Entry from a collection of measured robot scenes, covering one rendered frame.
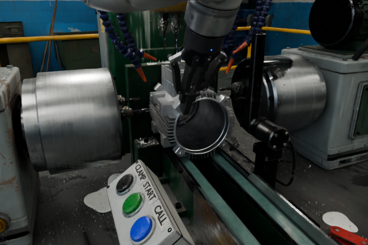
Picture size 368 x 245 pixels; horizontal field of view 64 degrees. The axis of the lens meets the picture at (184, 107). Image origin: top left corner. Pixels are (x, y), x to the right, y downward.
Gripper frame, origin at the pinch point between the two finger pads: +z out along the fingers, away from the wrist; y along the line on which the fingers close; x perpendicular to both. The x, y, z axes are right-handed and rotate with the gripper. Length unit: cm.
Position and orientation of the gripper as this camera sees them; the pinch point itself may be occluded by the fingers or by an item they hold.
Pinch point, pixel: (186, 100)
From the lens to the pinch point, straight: 69.0
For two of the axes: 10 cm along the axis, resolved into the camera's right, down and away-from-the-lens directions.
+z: -1.8, 6.7, 7.2
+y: -9.3, 1.2, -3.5
